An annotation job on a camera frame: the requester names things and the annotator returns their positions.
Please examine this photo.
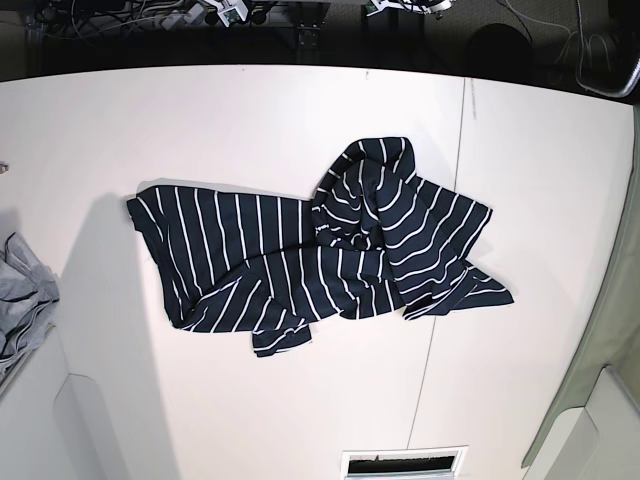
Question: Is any white power strip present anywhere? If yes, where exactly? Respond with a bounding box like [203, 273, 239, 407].
[150, 3, 207, 31]

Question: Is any grey crumpled cloth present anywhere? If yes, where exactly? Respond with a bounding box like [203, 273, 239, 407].
[1, 232, 60, 378]

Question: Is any navy white striped t-shirt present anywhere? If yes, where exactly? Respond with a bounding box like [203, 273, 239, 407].
[126, 137, 513, 357]

